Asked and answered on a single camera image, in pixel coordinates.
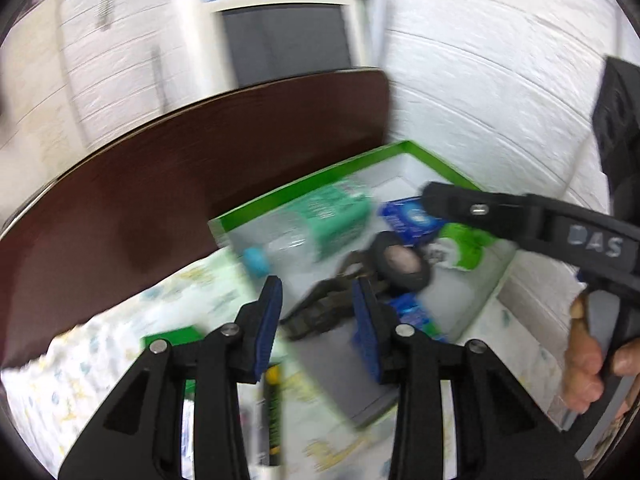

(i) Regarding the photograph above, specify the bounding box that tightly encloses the dark metal clip bundle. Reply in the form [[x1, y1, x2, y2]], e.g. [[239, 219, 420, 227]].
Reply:
[[280, 252, 390, 341]]

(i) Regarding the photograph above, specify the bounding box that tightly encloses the dark brown wooden board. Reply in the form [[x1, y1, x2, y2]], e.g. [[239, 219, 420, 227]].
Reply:
[[1, 70, 390, 366]]

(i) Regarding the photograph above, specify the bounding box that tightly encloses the small green carton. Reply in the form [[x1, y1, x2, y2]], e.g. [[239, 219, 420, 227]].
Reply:
[[142, 325, 206, 399]]

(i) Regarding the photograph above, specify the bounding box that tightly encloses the black green pen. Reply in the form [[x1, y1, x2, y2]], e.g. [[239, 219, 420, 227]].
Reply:
[[259, 363, 283, 467]]

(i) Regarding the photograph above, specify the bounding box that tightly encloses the clear water bottle green label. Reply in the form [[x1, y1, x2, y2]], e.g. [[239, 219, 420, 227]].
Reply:
[[241, 178, 373, 278]]

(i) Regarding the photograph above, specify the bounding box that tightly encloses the green cardboard box tray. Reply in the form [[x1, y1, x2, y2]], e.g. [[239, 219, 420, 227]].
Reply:
[[209, 141, 514, 428]]

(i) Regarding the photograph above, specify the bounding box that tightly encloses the blue medicine box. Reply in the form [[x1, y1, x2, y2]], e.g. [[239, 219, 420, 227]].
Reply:
[[378, 197, 446, 246]]

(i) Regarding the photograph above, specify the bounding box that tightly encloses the black electrical tape roll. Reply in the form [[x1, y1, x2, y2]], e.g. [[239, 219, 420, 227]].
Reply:
[[368, 231, 432, 292]]

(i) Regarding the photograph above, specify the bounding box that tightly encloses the green mosquito liquid bottle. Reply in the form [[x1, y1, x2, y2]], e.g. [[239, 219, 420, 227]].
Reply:
[[426, 223, 497, 272]]

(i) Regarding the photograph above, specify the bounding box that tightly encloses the white Yimao water purifier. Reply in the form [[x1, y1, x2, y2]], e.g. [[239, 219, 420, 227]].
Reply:
[[171, 0, 390, 99]]

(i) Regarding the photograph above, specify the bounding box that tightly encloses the person right hand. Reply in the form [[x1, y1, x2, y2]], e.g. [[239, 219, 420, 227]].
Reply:
[[561, 292, 640, 419]]

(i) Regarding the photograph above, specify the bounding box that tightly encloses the blue gum container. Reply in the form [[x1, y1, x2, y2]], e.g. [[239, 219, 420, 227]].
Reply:
[[390, 292, 447, 342]]

